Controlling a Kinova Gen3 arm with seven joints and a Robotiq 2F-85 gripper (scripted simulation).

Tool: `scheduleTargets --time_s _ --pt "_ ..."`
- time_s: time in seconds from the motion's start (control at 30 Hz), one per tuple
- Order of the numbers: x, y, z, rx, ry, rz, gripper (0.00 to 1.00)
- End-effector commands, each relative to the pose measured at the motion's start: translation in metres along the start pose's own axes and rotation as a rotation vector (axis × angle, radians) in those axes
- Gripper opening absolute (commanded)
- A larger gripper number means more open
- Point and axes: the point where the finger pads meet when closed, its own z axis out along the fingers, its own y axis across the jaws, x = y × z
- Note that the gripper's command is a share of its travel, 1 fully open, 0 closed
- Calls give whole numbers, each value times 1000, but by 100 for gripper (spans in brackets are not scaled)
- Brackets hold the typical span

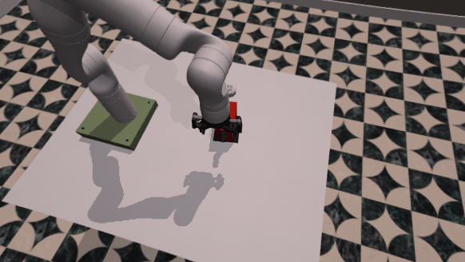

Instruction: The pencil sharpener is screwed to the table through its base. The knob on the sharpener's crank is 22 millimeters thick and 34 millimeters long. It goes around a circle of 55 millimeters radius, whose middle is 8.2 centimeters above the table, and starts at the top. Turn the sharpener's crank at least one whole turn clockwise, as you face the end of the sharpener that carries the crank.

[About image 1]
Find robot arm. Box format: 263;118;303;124
26;0;236;124

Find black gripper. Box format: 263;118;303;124
192;113;242;137

